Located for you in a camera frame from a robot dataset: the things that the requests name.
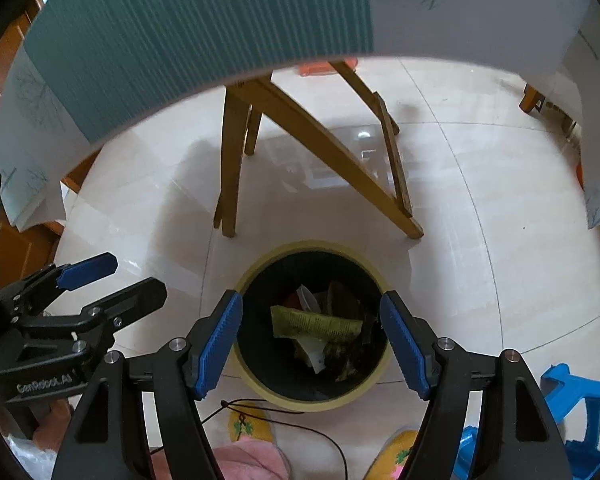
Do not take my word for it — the yellow green padded envelope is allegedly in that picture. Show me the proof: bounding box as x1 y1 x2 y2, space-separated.
271 304 363 345

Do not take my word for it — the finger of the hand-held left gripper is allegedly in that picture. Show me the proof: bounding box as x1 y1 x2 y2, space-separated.
0 253 119 328
17 276 168 356

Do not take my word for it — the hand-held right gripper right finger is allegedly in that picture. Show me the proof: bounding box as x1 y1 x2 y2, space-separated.
379 289 568 480

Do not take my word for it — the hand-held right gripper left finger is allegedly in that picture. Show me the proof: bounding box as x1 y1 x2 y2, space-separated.
51 289 244 480

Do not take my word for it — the gold foil packet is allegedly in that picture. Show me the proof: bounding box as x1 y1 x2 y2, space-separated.
325 340 376 382

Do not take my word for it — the tree print tablecloth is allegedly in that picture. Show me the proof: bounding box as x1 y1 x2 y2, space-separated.
0 0 600 233

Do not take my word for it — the yellow rimmed trash bin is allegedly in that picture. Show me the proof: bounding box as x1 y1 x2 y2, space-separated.
232 241 393 413

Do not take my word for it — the black cord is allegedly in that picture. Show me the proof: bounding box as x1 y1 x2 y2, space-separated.
150 399 351 480

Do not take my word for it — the blue plastic stool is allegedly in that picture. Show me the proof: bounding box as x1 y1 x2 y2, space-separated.
455 362 600 480

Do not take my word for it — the wooden table frame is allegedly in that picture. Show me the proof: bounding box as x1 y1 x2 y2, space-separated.
214 57 576 241

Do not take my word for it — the yellow slipper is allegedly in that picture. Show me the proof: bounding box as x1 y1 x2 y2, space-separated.
365 429 421 480
228 407 273 443

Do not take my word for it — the clear plastic bag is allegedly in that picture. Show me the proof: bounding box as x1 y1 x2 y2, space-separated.
5 432 61 480

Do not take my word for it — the brown cardboard tray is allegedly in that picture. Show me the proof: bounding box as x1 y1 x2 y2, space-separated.
327 280 368 317

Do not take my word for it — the white blue packet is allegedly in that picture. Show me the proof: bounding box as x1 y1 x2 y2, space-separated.
295 285 321 313

